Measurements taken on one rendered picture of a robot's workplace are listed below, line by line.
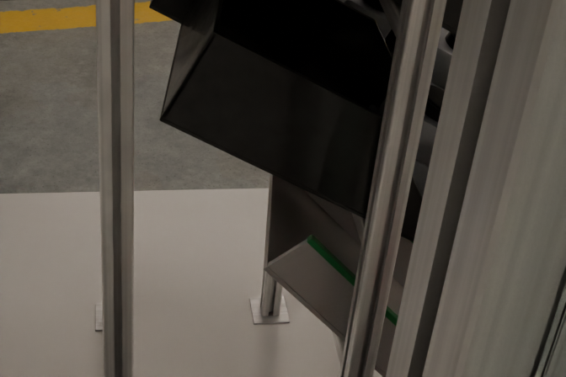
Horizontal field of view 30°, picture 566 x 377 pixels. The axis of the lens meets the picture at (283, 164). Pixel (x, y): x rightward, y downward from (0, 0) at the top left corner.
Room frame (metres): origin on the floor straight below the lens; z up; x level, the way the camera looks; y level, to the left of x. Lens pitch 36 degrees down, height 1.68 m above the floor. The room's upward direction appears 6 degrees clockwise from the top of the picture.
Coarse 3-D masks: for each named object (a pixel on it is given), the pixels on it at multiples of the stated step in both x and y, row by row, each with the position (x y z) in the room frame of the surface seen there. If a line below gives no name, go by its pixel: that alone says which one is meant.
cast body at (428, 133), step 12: (432, 96) 0.62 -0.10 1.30; (372, 108) 0.64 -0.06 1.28; (432, 108) 0.61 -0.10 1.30; (432, 120) 0.60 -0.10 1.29; (432, 132) 0.60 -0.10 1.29; (420, 144) 0.60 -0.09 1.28; (432, 144) 0.60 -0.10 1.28; (420, 156) 0.60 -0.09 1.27; (420, 168) 0.60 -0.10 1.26; (420, 180) 0.60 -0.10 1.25; (420, 192) 0.60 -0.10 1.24
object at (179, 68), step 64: (256, 0) 0.68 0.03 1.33; (320, 0) 0.68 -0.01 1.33; (192, 64) 0.55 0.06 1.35; (256, 64) 0.55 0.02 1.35; (320, 64) 0.68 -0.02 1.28; (384, 64) 0.68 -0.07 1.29; (192, 128) 0.55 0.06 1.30; (256, 128) 0.55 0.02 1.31; (320, 128) 0.55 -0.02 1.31; (320, 192) 0.55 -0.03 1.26
